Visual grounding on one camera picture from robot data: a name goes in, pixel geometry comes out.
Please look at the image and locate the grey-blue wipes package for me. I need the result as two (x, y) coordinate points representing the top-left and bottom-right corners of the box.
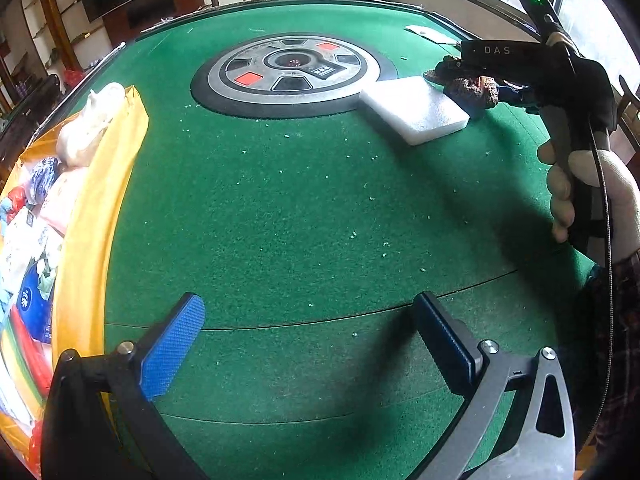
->
(1, 208), (64, 299)

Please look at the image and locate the white gloved right hand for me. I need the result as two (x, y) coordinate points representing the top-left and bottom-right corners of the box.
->
(538, 141), (639, 266)

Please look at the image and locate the white paper slip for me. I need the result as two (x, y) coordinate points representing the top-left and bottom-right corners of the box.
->
(405, 25), (459, 46)

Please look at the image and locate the white foam block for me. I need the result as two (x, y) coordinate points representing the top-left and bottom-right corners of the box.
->
(359, 76), (470, 146)

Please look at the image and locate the pack of coloured sponge cloths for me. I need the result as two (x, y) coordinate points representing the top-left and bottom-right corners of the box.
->
(1, 304), (53, 424)

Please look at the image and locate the blue white plastic bag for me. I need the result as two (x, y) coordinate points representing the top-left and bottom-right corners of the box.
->
(25, 156), (61, 205)

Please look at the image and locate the white cloth bundle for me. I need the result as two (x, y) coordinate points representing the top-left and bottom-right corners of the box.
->
(56, 82), (126, 168)

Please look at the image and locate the round mahjong table centre panel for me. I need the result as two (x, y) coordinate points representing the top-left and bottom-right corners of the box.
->
(190, 32), (398, 119)

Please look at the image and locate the yellow-edged white tray box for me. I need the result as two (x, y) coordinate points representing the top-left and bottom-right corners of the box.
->
(1, 86), (149, 479)

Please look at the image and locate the blue tissue pack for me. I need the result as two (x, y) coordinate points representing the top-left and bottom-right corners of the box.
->
(16, 263), (55, 344)

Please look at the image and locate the pink tissue pack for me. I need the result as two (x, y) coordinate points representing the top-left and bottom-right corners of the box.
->
(39, 168), (89, 235)

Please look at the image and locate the brown furry item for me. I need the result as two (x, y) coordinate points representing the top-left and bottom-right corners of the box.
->
(423, 55), (499, 117)

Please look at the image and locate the red plastic bag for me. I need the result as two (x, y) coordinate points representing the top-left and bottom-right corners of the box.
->
(3, 185), (26, 223)

